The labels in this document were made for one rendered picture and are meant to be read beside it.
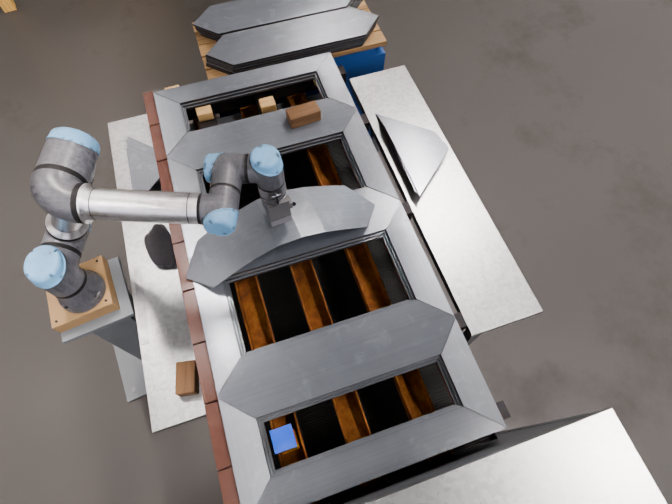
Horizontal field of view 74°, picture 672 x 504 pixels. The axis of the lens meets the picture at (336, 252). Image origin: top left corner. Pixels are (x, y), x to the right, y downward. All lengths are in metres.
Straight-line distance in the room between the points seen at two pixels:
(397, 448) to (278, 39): 1.65
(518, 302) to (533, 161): 1.50
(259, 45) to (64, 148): 1.08
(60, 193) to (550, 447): 1.25
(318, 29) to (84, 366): 1.90
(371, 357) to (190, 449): 1.15
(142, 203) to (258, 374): 0.58
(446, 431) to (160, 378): 0.90
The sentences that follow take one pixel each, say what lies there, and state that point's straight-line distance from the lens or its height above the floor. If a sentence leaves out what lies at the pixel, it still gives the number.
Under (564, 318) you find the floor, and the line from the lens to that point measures 2.54.
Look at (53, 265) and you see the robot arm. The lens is 1.55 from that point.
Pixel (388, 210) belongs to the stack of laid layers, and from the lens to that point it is 1.54.
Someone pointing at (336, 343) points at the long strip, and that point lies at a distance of 1.35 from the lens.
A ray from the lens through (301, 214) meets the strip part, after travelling 1.37.
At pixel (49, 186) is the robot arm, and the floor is 1.32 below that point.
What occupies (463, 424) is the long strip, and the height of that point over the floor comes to 0.84.
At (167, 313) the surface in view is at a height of 0.68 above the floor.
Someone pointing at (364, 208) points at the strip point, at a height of 0.87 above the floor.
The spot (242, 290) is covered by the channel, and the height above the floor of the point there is 0.68.
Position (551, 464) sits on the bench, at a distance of 1.21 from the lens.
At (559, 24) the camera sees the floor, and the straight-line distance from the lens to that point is 3.94.
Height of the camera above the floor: 2.15
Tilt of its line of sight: 64 degrees down
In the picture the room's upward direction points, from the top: 1 degrees clockwise
